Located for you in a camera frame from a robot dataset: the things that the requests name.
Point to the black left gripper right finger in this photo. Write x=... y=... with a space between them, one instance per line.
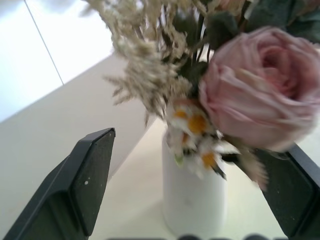
x=292 y=190

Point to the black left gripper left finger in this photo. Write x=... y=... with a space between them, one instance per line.
x=82 y=180

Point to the pink rose flower bouquet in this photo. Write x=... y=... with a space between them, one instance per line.
x=225 y=82

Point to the white cylindrical vase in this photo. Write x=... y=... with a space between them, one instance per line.
x=192 y=202

